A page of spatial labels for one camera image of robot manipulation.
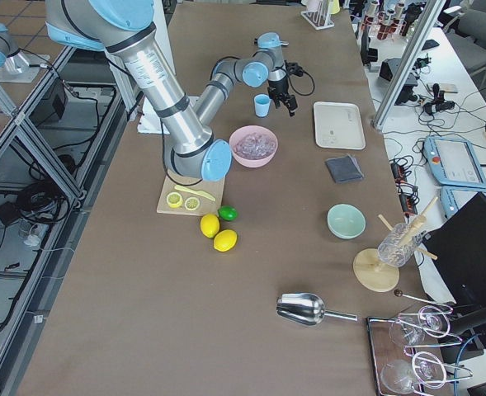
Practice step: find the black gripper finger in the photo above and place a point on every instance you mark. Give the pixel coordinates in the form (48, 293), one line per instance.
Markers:
(291, 104)
(275, 101)

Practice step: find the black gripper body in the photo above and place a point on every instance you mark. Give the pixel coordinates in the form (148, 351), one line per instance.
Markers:
(277, 86)

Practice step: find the light blue plastic cup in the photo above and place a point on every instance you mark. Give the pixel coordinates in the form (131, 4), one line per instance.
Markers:
(261, 105)

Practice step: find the pink bowl of ice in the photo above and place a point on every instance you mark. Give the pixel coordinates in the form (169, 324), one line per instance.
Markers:
(253, 146)

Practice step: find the pink plastic cup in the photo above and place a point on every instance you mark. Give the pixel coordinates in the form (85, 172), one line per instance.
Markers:
(315, 6)

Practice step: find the yellow plastic cup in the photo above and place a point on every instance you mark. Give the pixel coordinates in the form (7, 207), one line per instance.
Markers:
(334, 7)

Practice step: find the steel ice scoop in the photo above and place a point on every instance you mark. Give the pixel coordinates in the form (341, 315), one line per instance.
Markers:
(307, 309)

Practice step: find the cream rabbit tray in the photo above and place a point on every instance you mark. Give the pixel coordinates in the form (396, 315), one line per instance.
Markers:
(338, 126)

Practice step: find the grey folded cloth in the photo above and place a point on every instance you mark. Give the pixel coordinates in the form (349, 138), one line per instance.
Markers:
(344, 169)

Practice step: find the wooden cutting board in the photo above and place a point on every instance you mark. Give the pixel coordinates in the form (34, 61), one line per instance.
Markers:
(216, 188)

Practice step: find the yellow plastic knife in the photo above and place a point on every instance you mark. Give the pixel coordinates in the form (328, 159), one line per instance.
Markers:
(200, 193)

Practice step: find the green lime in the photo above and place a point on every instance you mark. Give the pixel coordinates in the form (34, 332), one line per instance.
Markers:
(227, 213)

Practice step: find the green ceramic bowl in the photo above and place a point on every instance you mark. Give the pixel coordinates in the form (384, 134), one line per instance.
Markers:
(346, 221)

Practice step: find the lemon half slice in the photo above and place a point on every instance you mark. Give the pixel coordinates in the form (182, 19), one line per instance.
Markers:
(192, 203)
(174, 200)

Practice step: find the whole lemon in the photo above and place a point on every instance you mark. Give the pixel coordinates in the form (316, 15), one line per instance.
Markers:
(225, 240)
(209, 225)

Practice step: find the blue teach pendant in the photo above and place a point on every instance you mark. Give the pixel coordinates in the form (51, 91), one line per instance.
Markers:
(453, 162)
(454, 197)

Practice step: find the clear textured glass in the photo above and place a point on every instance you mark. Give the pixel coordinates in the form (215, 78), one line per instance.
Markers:
(395, 250)

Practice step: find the wooden mug tree stand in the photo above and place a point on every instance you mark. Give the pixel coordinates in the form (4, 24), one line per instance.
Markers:
(378, 268)

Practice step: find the black computer monitor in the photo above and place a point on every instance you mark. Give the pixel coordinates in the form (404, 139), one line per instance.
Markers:
(460, 246)

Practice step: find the wine glass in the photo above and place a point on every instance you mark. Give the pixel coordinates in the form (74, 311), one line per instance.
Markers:
(411, 329)
(423, 373)

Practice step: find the black framed tray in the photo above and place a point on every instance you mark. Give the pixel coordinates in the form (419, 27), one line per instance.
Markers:
(462, 352)

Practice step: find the white wire cup rack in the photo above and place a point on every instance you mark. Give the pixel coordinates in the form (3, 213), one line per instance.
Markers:
(319, 21)

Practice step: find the aluminium frame post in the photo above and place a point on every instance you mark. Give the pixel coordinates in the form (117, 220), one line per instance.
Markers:
(425, 23)

